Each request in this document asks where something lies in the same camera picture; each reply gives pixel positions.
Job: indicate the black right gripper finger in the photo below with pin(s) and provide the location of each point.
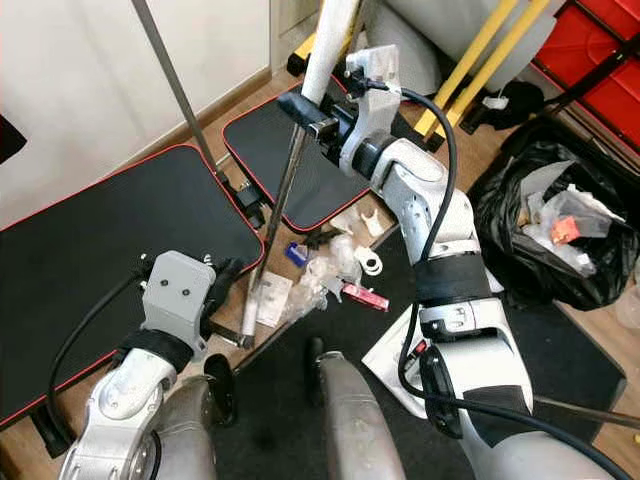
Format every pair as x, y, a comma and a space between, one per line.
302, 108

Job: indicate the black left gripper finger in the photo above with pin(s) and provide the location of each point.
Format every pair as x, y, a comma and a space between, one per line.
228, 278

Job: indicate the black trash bag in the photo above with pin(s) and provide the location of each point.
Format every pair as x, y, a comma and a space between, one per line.
500, 200

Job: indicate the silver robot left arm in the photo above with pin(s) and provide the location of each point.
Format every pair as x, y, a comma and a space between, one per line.
120, 410

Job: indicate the white paper card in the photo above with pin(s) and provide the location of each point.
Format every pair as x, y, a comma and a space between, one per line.
278, 300

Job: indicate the clear plastic wrap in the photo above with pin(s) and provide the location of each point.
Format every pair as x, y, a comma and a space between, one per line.
320, 285

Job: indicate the grey rolled foam mat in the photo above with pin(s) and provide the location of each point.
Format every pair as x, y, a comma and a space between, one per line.
430, 30

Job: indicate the grey robot left leg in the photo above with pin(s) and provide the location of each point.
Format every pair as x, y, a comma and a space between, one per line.
190, 430

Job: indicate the grey robot leg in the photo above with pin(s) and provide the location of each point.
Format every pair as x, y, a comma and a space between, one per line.
360, 420
190, 430

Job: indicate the white plastic hook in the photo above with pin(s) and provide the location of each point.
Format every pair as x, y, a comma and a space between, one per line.
372, 228

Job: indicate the grey metal pole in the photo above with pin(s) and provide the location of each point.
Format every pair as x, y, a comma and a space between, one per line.
180, 85

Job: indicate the yellow tubular dip bar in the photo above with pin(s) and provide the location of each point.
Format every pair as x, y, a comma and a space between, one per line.
517, 40
468, 70

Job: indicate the large black red-trimmed bench pad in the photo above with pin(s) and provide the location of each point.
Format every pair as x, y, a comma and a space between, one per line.
90, 280

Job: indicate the pink red snack packet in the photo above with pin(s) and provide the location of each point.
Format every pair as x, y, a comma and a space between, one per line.
365, 297

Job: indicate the black bundle with white tag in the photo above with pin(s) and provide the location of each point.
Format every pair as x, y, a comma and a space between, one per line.
520, 105

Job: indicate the grey robot right leg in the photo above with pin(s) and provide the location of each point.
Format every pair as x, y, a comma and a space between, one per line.
360, 420

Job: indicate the orange red packet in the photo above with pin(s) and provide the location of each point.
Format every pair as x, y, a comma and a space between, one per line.
565, 230

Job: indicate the red plastic folding table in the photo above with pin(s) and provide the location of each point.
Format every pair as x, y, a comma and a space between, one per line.
590, 50

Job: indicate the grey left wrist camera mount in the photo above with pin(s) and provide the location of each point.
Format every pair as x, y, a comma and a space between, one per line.
175, 295

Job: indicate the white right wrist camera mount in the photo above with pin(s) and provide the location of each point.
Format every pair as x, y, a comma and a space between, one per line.
375, 65

